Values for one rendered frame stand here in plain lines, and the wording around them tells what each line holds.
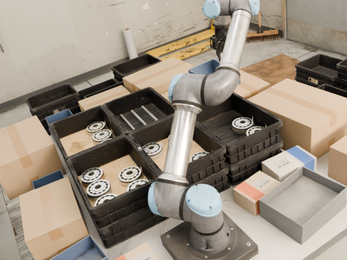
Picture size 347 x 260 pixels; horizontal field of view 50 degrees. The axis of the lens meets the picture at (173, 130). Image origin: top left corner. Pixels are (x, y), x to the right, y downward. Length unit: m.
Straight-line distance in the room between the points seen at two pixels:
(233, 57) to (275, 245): 0.71
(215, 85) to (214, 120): 0.61
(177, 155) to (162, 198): 0.16
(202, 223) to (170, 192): 0.15
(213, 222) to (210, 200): 0.08
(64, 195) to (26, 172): 0.40
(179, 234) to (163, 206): 0.19
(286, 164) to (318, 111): 0.31
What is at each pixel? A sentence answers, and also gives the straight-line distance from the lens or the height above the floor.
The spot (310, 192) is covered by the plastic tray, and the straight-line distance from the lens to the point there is 1.61.
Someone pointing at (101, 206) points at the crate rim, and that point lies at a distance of 1.43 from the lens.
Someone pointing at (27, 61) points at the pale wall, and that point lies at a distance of 4.82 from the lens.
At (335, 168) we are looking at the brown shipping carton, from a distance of 1.72.
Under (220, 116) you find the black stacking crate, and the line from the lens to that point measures 1.97.
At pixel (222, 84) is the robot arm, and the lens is 1.35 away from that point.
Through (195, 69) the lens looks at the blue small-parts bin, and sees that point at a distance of 1.82.
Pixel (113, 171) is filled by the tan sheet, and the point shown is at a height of 0.83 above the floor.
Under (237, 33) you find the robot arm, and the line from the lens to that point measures 1.47.
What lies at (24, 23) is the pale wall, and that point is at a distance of 4.73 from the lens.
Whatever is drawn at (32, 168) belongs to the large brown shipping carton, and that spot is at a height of 0.81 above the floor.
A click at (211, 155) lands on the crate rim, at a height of 0.93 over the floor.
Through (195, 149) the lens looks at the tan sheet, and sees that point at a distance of 1.75.
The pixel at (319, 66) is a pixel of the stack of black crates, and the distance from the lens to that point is 3.51.
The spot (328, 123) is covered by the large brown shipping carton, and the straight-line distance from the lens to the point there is 1.81.
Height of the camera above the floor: 1.84
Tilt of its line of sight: 32 degrees down
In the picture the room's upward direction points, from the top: 12 degrees counter-clockwise
